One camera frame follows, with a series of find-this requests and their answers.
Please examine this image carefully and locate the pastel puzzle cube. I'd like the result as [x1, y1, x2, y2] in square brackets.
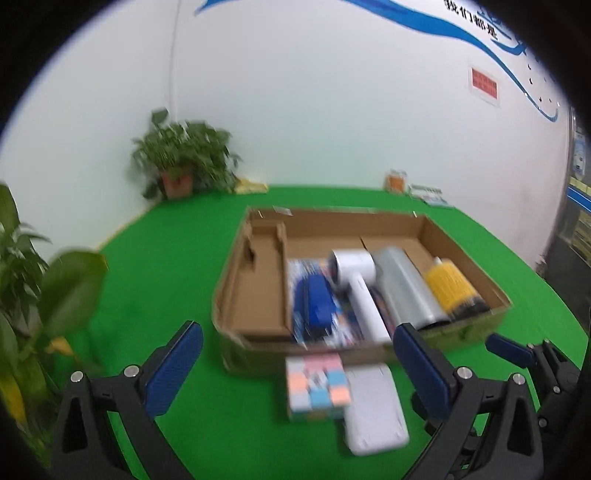
[285, 354, 349, 421]

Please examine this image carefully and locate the white hair dryer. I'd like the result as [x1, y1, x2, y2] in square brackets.
[329, 249, 393, 344]

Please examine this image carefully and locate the silver metal tumbler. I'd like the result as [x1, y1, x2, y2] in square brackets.
[372, 246, 450, 329]

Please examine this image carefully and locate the colourful printed book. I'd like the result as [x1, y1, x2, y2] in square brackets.
[287, 258, 398, 349]

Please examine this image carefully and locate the large leafy plant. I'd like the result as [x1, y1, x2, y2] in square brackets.
[0, 182, 109, 462]

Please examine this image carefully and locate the blue stapler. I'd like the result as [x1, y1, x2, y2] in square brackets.
[294, 273, 338, 340]

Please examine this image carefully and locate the orange clear container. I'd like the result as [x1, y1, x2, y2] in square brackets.
[384, 170, 409, 193]

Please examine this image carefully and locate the cardboard box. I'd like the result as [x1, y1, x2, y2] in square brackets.
[211, 208, 513, 377]

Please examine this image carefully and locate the white power bank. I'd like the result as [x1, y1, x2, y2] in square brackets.
[342, 364, 410, 457]

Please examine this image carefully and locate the glass door with stickers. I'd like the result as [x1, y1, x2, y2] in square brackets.
[545, 106, 591, 324]

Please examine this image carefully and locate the red wall sign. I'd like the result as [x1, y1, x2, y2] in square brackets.
[470, 67, 500, 101]

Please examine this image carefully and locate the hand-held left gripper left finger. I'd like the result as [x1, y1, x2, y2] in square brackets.
[50, 320, 205, 480]

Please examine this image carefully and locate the yellow and black bottle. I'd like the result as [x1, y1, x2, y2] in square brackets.
[424, 258, 489, 320]

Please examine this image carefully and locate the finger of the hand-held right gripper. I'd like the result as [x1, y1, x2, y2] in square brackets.
[486, 333, 552, 370]

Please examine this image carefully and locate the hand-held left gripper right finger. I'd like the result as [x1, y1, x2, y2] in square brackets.
[393, 323, 544, 480]

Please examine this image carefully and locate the potted green plant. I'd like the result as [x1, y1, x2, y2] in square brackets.
[131, 108, 242, 200]

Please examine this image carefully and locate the blue wall decal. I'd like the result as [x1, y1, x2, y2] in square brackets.
[194, 0, 560, 123]

